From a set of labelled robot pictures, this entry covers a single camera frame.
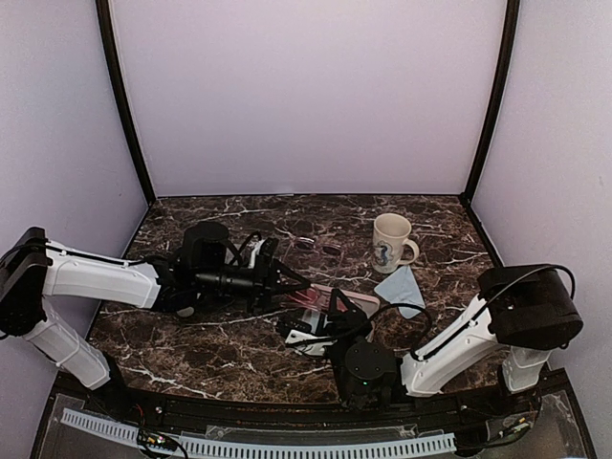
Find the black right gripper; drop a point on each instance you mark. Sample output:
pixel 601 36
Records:
pixel 353 323

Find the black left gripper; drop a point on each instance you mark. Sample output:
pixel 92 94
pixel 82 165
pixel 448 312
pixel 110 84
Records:
pixel 264 281

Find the pink frame sunglasses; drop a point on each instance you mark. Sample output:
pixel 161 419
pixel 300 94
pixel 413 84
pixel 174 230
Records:
pixel 316 297

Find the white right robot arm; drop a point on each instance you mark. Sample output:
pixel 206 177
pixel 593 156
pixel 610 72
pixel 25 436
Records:
pixel 527 309

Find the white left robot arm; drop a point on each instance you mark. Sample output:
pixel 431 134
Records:
pixel 37 268

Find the light blue cloth near mug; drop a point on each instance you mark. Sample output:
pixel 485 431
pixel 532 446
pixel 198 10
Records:
pixel 401 287

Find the cream ceramic mug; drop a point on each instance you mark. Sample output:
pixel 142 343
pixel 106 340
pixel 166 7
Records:
pixel 391 243

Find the clear frame dark-lens sunglasses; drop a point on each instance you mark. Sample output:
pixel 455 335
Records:
pixel 311 255

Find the black front rail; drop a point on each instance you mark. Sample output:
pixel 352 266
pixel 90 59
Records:
pixel 192 413

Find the white slotted cable duct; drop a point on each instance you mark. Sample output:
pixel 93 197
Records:
pixel 229 442

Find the black left corner post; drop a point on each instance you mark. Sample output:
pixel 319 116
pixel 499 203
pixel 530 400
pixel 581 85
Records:
pixel 112 58

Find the black corner post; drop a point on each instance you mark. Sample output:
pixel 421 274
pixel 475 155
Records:
pixel 112 58
pixel 502 68

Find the black right corner post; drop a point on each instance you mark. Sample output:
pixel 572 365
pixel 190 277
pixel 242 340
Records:
pixel 502 68

